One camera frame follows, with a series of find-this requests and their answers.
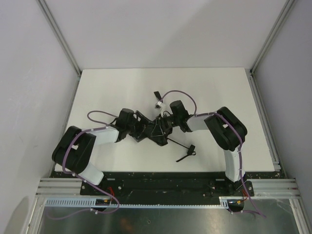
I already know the black folding umbrella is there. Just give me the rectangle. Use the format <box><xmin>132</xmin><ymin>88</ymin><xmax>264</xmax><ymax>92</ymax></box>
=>
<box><xmin>154</xmin><ymin>90</ymin><xmax>197</xmax><ymax>163</ymax></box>

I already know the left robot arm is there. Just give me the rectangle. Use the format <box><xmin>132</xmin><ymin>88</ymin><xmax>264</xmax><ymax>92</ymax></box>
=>
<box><xmin>52</xmin><ymin>108</ymin><xmax>153</xmax><ymax>185</ymax></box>

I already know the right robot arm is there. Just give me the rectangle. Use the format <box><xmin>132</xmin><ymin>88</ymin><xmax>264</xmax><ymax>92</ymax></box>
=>
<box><xmin>148</xmin><ymin>100</ymin><xmax>248</xmax><ymax>190</ymax></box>

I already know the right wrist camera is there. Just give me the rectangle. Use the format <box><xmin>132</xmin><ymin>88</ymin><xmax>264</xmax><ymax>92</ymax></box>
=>
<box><xmin>155</xmin><ymin>100</ymin><xmax>166</xmax><ymax>117</ymax></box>

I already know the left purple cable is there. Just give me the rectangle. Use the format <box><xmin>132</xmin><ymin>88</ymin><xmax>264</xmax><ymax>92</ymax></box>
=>
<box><xmin>87</xmin><ymin>111</ymin><xmax>120</xmax><ymax>129</ymax></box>

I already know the purple cable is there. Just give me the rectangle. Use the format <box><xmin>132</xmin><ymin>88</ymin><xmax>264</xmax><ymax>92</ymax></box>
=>
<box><xmin>160</xmin><ymin>90</ymin><xmax>197</xmax><ymax>115</ymax></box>
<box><xmin>87</xmin><ymin>111</ymin><xmax>120</xmax><ymax>129</ymax></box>

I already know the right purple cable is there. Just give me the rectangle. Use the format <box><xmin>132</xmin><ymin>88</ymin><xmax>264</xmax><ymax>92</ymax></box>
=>
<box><xmin>160</xmin><ymin>90</ymin><xmax>197</xmax><ymax>115</ymax></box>

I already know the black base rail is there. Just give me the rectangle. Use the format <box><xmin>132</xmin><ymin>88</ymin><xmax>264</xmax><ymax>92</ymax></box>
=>
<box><xmin>80</xmin><ymin>171</ymin><xmax>255</xmax><ymax>198</ymax></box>

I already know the right aluminium frame post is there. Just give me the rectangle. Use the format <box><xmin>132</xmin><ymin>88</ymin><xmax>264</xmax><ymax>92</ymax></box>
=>
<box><xmin>250</xmin><ymin>0</ymin><xmax>297</xmax><ymax>74</ymax></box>

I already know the aluminium frame post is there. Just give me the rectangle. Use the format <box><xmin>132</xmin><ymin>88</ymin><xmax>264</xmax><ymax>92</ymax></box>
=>
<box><xmin>250</xmin><ymin>0</ymin><xmax>297</xmax><ymax>74</ymax></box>
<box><xmin>36</xmin><ymin>0</ymin><xmax>82</xmax><ymax>78</ymax></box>

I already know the slotted cable duct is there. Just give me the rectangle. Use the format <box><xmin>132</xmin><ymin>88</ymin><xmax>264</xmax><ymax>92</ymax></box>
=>
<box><xmin>45</xmin><ymin>196</ymin><xmax>231</xmax><ymax>209</ymax></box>

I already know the left aluminium frame post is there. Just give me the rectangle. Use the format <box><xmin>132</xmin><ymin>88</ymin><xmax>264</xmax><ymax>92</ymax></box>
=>
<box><xmin>36</xmin><ymin>0</ymin><xmax>82</xmax><ymax>78</ymax></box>

